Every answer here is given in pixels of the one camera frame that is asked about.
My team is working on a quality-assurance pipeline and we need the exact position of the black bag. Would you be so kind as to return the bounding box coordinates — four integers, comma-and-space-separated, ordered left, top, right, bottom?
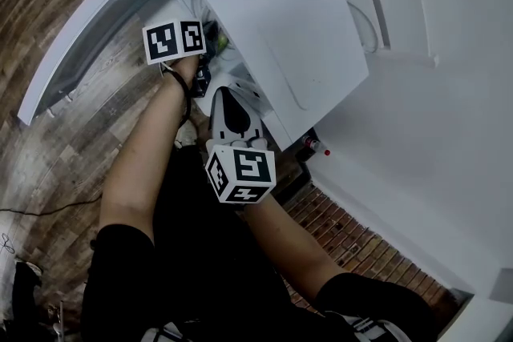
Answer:
10, 260, 44, 322

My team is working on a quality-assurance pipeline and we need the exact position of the red capped bottle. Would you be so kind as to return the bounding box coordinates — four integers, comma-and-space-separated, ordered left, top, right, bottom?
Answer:
295, 134, 332, 163

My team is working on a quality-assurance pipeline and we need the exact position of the black wrist strap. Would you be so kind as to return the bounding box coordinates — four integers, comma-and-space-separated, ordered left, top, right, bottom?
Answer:
159, 61, 194, 130

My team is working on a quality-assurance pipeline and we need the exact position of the person's white shoe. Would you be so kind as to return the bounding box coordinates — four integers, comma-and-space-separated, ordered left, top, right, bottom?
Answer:
174, 119, 198, 150

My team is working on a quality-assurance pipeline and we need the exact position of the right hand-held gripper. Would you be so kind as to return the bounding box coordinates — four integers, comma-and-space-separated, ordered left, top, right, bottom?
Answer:
204, 86, 277, 206

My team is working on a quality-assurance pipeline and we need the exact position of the person's right forearm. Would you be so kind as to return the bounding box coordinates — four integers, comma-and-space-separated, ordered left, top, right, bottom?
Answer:
242, 192, 348, 304

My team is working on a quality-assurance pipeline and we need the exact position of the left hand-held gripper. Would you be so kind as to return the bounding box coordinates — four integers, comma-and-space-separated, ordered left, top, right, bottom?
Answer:
142, 18, 214, 98

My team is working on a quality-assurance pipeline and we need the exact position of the white refrigerator door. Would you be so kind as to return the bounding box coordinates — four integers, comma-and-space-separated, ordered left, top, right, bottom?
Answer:
17, 0, 174, 127

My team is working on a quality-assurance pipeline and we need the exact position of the black floor cable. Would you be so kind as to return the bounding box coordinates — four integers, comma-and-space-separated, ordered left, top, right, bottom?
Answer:
0, 194, 103, 218

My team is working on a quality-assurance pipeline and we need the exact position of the person's black clothing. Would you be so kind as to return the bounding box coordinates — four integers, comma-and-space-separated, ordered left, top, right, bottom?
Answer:
79, 146, 438, 342

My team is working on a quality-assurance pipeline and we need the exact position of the person's right hand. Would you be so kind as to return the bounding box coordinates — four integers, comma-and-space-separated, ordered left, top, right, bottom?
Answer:
229, 135, 269, 151

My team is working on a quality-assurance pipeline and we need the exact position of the white refrigerator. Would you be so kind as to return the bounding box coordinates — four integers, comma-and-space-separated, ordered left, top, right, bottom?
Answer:
162, 0, 370, 154

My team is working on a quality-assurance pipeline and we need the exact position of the person's left forearm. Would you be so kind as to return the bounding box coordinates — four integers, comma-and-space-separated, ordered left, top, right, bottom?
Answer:
97, 54, 200, 244

